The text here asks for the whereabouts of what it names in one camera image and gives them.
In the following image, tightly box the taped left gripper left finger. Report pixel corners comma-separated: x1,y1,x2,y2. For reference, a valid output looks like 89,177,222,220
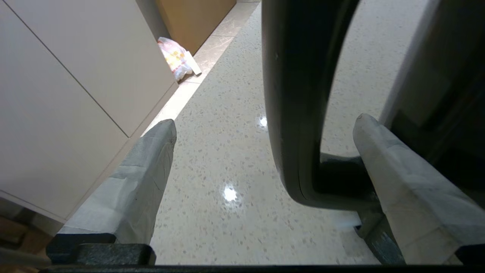
46,119,177,265

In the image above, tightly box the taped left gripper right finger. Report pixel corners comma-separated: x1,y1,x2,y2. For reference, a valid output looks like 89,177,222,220
352,113,485,265

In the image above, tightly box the black electric kettle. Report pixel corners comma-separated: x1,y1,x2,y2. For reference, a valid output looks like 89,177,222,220
261,0,485,263

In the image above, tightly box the tall white cabinet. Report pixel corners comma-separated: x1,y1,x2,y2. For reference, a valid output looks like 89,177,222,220
0,0,179,224

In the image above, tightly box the printed white plastic bag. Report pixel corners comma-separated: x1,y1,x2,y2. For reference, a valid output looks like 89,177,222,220
158,37,202,82

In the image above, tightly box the wooden door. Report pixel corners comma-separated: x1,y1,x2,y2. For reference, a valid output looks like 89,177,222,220
155,0,238,56

